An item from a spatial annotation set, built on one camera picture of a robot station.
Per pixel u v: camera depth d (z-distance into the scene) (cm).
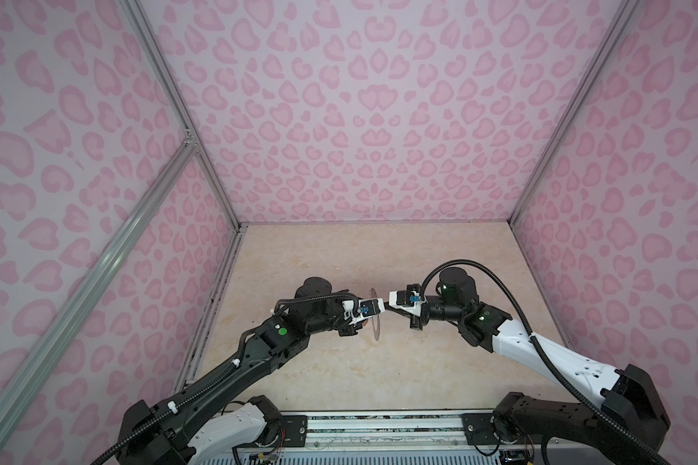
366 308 57
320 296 47
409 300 59
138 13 69
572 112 87
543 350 48
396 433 75
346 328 64
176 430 40
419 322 64
